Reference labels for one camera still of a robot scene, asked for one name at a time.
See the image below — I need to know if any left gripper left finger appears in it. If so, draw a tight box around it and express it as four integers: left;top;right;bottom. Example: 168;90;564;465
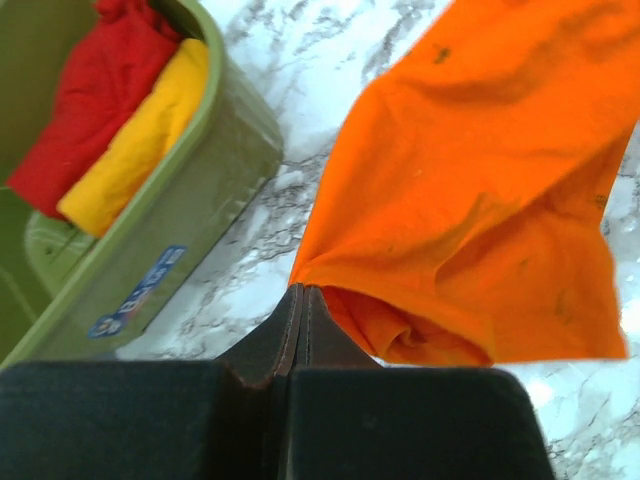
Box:
1;286;304;479

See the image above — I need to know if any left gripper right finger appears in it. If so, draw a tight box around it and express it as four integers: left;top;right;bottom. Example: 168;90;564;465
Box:
278;285;554;479

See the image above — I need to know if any orange t shirt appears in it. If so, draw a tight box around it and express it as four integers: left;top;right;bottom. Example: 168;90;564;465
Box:
290;1;639;366

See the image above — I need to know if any olive green plastic bin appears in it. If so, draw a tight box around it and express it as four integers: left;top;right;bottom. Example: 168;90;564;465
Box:
1;1;283;366

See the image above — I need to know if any yellow rolled t shirt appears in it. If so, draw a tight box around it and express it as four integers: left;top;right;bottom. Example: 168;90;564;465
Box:
57;38;209;238

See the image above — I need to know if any red rolled t shirt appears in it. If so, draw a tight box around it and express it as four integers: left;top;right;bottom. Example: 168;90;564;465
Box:
1;1;182;218

